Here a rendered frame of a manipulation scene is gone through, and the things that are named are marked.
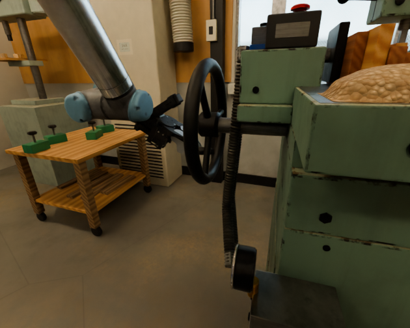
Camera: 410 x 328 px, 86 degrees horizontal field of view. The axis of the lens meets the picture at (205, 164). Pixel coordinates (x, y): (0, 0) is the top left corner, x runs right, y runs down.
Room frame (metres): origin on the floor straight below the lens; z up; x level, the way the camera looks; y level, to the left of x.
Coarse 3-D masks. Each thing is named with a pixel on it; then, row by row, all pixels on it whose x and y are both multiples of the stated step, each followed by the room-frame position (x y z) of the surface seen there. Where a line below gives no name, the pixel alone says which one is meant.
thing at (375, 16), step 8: (384, 0) 0.41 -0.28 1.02; (392, 0) 0.40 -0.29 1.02; (400, 0) 0.39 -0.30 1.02; (408, 0) 0.39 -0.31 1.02; (376, 8) 0.43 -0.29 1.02; (384, 8) 0.40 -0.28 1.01; (392, 8) 0.40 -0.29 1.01; (400, 8) 0.40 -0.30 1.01; (408, 8) 0.39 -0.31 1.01; (368, 16) 0.46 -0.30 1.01; (376, 16) 0.42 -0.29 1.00; (384, 16) 0.40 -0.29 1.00; (392, 16) 0.40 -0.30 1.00; (400, 16) 0.40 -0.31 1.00; (408, 16) 0.40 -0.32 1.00; (368, 24) 0.46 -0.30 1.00; (376, 24) 0.46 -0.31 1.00; (400, 24) 0.42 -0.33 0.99; (408, 24) 0.41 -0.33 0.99
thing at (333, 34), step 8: (344, 24) 0.40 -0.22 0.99; (336, 32) 0.41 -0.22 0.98; (344, 32) 0.40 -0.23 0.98; (328, 40) 0.48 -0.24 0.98; (336, 40) 0.40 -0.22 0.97; (344, 40) 0.40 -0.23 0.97; (328, 48) 0.44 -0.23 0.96; (336, 48) 0.40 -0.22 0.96; (344, 48) 0.40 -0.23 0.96; (328, 56) 0.43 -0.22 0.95; (336, 56) 0.40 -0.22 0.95; (328, 64) 0.44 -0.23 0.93; (336, 64) 0.40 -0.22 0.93; (328, 72) 0.42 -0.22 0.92; (336, 72) 0.40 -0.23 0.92; (328, 80) 0.41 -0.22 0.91
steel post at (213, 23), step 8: (216, 0) 1.79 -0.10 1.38; (224, 0) 1.80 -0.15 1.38; (216, 8) 1.79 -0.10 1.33; (224, 8) 1.80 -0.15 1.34; (216, 16) 1.79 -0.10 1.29; (224, 16) 1.81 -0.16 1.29; (208, 24) 1.78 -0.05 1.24; (216, 24) 1.77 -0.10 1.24; (224, 24) 1.81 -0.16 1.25; (208, 32) 1.78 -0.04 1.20; (216, 32) 1.77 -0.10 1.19; (224, 32) 1.81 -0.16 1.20; (208, 40) 1.78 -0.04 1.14; (216, 40) 1.77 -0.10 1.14; (224, 40) 1.81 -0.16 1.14; (216, 48) 1.79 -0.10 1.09; (224, 48) 1.82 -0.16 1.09; (216, 56) 1.79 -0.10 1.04; (224, 56) 1.82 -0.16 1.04; (224, 64) 1.82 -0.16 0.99; (224, 72) 1.82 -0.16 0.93; (216, 96) 1.79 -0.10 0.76; (216, 104) 1.79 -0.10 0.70; (216, 176) 1.79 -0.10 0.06
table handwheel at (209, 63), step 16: (208, 64) 0.48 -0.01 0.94; (192, 80) 0.43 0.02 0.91; (224, 80) 0.61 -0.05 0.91; (192, 96) 0.41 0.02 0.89; (224, 96) 0.62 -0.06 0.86; (192, 112) 0.39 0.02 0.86; (208, 112) 0.49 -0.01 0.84; (224, 112) 0.64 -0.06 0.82; (192, 128) 0.39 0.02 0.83; (208, 128) 0.49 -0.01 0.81; (224, 128) 0.50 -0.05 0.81; (240, 128) 0.48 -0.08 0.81; (256, 128) 0.47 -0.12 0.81; (272, 128) 0.46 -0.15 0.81; (192, 144) 0.39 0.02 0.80; (208, 144) 0.50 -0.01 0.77; (224, 144) 0.62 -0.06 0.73; (192, 160) 0.39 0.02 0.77; (208, 160) 0.49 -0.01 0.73; (192, 176) 0.42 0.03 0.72; (208, 176) 0.46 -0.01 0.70
